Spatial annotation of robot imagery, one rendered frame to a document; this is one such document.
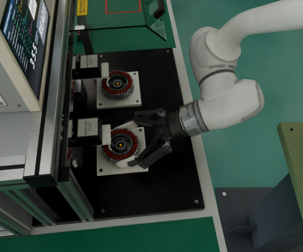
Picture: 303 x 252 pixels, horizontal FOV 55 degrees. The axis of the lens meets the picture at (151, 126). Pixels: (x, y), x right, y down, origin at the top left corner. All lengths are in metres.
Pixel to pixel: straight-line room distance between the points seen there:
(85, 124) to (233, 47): 0.43
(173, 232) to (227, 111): 0.36
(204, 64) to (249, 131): 1.21
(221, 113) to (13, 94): 0.46
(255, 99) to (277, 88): 1.50
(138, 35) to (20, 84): 0.80
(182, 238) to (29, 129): 0.49
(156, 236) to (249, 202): 0.96
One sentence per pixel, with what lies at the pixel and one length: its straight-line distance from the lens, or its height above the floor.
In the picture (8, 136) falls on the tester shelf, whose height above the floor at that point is 1.11.
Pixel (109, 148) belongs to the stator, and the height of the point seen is 0.82.
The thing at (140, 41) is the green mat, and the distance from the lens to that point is 1.25.
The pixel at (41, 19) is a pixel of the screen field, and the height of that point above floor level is 1.18.
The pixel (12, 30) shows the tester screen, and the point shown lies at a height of 1.27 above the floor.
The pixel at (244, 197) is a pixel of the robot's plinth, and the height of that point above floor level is 0.02.
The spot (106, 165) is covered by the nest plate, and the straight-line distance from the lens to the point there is 0.88.
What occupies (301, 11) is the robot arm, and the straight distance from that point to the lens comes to 0.59.
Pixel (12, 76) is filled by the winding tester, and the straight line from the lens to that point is 0.53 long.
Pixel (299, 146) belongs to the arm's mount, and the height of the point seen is 0.78.
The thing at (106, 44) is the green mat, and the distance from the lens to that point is 1.25.
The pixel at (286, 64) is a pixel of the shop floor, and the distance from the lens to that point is 2.42.
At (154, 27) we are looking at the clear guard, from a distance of 0.85.
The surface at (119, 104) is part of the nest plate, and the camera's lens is 0.99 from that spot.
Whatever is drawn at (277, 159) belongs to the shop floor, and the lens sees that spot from 1.90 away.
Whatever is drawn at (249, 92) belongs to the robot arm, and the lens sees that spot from 0.73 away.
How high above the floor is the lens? 1.57
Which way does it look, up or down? 57 degrees down
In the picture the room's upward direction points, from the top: straight up
